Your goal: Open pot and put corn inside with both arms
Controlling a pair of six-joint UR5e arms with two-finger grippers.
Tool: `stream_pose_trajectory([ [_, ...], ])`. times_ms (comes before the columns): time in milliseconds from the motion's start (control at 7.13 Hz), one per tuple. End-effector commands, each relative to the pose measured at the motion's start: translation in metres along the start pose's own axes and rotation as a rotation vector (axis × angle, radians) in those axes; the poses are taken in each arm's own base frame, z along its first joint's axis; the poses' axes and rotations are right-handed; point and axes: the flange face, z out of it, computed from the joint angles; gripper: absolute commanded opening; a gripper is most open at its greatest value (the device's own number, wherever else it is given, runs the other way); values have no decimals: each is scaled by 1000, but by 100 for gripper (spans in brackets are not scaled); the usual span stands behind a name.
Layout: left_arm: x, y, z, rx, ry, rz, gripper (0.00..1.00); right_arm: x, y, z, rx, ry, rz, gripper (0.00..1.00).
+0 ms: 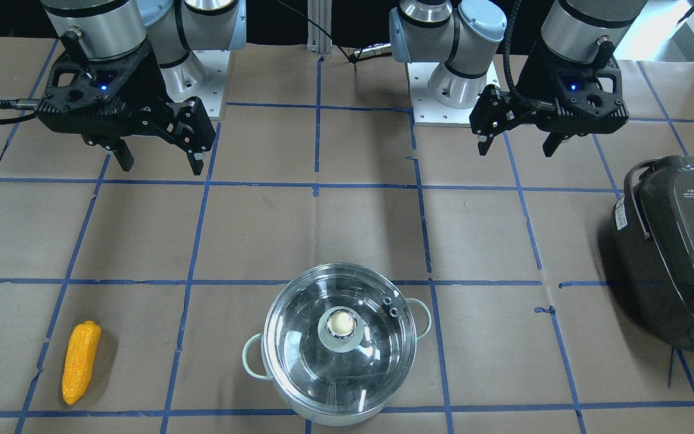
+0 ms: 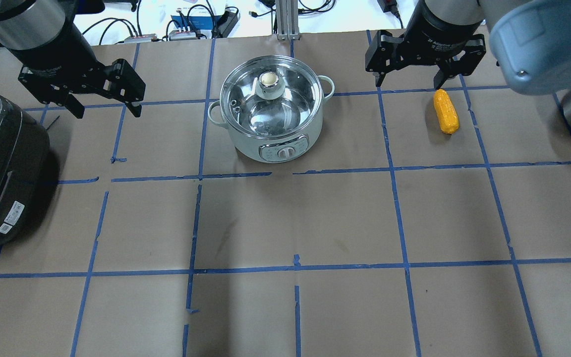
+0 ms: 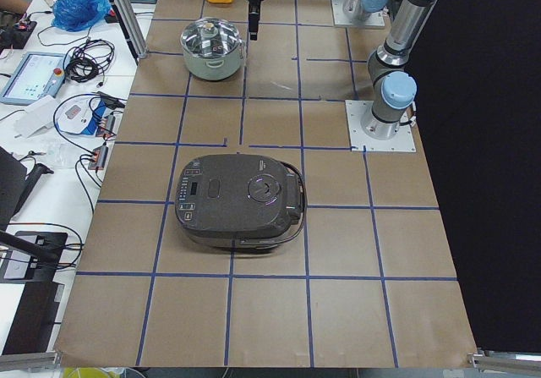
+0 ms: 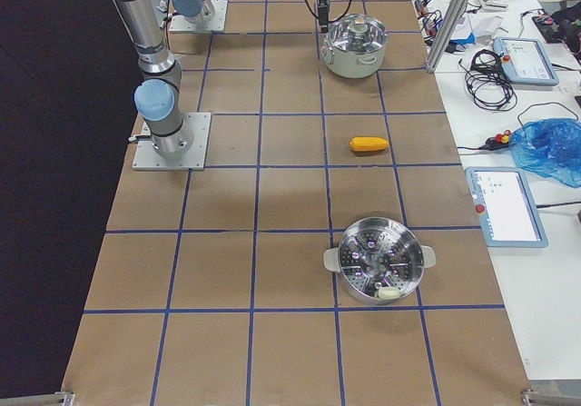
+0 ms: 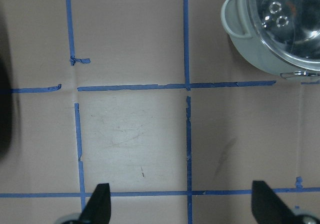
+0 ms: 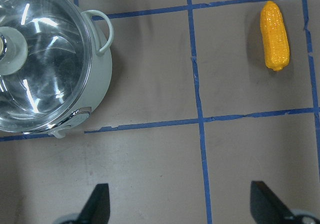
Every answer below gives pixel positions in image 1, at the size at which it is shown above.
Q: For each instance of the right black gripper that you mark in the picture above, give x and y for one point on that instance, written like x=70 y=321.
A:
x=144 y=82

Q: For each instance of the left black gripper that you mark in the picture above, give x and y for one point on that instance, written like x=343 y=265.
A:
x=528 y=84

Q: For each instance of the yellow plastic corn cob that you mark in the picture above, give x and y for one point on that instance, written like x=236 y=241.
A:
x=79 y=361

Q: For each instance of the glass pot lid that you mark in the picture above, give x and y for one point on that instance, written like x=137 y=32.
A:
x=339 y=337

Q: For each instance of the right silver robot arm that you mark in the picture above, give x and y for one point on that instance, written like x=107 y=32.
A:
x=103 y=30

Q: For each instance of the pale green steel pot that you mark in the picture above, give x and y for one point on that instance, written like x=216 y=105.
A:
x=335 y=361

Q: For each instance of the dark grey rice cooker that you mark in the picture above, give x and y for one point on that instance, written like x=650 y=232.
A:
x=653 y=229

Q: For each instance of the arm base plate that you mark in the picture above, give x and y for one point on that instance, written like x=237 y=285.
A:
x=441 y=98
x=203 y=74

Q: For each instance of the aluminium frame post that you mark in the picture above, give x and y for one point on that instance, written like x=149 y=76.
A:
x=319 y=27

